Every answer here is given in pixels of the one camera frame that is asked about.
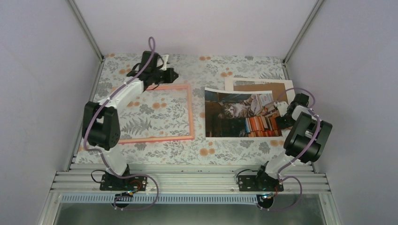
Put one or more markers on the brown cardboard backing board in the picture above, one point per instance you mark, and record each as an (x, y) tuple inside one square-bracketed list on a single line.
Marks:
[(255, 84)]

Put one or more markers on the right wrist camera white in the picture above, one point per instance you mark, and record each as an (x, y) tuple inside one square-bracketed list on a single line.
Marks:
[(281, 107)]

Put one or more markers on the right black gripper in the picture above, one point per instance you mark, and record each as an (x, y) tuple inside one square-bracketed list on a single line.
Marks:
[(281, 124)]

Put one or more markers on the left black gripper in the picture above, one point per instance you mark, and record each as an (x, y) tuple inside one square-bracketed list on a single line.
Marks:
[(169, 79)]

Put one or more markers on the cat and books photo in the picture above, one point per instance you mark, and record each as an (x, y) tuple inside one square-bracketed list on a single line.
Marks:
[(240, 114)]

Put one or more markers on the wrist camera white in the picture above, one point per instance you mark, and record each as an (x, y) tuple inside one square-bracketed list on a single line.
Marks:
[(163, 62), (281, 107)]

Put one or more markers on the aluminium mounting rail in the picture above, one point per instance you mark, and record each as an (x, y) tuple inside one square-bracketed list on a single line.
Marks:
[(183, 179)]

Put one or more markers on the pink wooden picture frame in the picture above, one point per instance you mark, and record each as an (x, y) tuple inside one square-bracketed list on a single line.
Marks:
[(190, 115)]

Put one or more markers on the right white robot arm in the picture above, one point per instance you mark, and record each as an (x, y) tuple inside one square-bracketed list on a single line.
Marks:
[(304, 143)]

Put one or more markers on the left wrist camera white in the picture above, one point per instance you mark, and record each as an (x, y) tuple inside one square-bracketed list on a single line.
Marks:
[(163, 62)]

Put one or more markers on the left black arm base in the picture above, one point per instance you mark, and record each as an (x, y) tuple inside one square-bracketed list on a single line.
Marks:
[(125, 187)]

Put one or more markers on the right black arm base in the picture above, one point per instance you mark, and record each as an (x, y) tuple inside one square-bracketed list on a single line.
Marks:
[(268, 186)]

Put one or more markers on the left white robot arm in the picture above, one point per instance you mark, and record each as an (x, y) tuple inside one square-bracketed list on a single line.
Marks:
[(101, 128)]

